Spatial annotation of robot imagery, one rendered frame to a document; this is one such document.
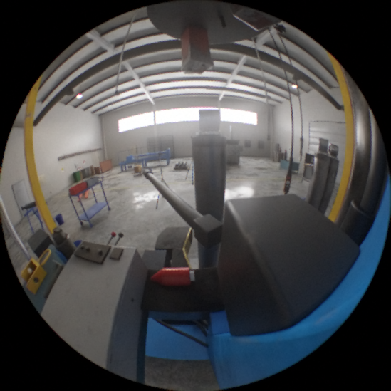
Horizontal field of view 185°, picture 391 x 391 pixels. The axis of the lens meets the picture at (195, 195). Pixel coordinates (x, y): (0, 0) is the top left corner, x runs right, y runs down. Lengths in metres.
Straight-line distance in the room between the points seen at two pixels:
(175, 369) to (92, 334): 1.25
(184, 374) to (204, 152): 1.83
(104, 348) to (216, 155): 0.82
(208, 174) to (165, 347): 1.46
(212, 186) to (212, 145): 0.24
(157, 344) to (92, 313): 1.09
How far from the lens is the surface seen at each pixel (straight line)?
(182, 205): 0.15
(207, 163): 0.69
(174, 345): 1.34
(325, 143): 1.58
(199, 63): 0.65
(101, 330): 0.30
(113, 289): 0.31
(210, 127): 0.74
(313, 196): 1.60
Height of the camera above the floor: 1.43
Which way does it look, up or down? 25 degrees down
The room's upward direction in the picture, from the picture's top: 3 degrees counter-clockwise
